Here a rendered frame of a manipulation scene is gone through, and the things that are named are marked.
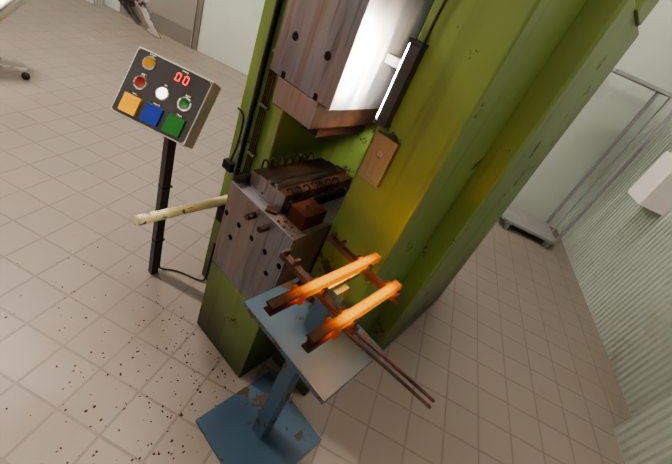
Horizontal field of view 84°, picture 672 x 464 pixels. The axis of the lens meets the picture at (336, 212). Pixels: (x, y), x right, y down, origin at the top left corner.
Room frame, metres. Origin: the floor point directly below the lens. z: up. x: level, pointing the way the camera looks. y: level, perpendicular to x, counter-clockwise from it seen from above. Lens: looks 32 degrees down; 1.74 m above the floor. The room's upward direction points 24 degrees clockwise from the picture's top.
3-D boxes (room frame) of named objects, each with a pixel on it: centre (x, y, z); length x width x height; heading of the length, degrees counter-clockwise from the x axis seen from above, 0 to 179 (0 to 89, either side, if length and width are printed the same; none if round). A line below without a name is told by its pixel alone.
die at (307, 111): (1.39, 0.18, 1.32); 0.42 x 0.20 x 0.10; 151
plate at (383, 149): (1.17, -0.06, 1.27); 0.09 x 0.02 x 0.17; 61
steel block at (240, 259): (1.37, 0.13, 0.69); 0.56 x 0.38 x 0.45; 151
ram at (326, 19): (1.37, 0.14, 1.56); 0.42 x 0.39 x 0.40; 151
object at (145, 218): (1.29, 0.63, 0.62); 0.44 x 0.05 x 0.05; 151
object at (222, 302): (1.37, 0.13, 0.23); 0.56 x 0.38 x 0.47; 151
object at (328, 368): (0.86, -0.09, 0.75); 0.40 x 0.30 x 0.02; 59
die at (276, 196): (1.39, 0.18, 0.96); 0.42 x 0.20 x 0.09; 151
